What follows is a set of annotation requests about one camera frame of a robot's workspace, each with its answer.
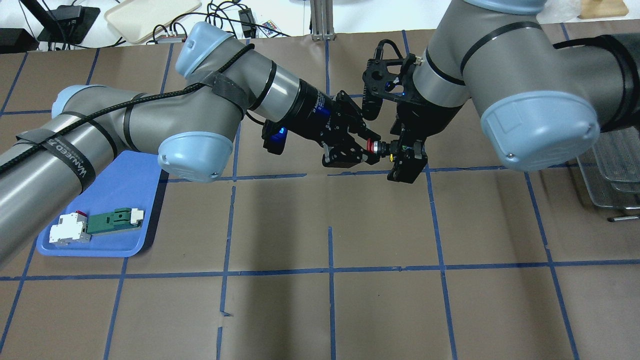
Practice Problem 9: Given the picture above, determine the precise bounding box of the white circuit breaker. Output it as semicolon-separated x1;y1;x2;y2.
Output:
48;210;92;246

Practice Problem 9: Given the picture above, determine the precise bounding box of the green white switch part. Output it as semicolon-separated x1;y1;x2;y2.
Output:
86;207;146;235

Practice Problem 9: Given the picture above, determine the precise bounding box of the blue plastic tray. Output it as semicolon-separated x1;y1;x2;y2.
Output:
35;150;162;258

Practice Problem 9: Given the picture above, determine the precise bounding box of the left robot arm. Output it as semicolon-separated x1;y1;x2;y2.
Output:
0;22;380;266

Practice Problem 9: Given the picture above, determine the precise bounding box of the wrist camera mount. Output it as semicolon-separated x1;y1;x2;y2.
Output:
361;39;419;121
262;119;288;156

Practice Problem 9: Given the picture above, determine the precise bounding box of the beige plastic tray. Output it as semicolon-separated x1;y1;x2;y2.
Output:
103;0;202;44

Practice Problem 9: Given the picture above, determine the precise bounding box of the red emergency stop button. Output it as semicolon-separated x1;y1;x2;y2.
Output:
366;138;405;163

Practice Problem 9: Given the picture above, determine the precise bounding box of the black monitor stand base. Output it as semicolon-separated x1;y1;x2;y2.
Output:
36;5;101;46

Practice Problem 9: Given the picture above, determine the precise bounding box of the aluminium frame post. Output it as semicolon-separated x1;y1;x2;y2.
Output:
309;0;336;43

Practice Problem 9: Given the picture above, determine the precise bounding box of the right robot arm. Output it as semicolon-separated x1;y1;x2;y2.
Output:
390;0;639;183

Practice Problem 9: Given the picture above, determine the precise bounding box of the wooden board stand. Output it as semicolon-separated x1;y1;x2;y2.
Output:
577;0;629;20

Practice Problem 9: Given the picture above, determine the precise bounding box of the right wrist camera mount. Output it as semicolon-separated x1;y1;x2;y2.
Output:
361;39;419;121

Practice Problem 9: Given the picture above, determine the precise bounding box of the metal wire mesh shelf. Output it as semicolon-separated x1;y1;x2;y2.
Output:
576;127;640;223

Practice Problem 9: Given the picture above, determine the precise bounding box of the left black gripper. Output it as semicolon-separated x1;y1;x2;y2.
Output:
290;80;381;168

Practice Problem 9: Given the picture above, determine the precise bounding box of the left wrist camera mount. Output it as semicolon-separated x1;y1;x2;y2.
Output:
262;119;288;156

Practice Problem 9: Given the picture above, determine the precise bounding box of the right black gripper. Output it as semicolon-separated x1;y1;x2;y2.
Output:
387;102;462;183

